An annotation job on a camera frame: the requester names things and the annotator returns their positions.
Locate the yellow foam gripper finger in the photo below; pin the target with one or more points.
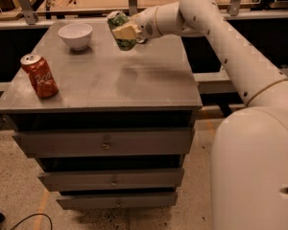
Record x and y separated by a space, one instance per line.
127 31

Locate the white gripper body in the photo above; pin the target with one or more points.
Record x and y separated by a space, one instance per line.
146 24

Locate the silver can lying down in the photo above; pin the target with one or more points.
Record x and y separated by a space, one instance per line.
141 40

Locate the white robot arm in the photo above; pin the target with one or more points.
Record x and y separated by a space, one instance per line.
249 154

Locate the grey drawer cabinet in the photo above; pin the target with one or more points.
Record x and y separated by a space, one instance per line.
150 87

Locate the bottom grey drawer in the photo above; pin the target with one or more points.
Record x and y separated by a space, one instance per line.
150 200

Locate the white bowl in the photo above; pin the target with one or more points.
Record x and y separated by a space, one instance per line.
76 36

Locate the top grey drawer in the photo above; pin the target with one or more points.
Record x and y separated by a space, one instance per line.
85 143

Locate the red soda can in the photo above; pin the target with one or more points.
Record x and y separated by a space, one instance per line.
40 76

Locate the middle grey drawer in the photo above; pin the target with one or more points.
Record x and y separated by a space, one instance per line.
111 180

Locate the grey drawer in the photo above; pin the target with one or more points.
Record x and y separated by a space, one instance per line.
150 200
111 180
85 143

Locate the green soda can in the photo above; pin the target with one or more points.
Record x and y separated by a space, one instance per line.
116 18

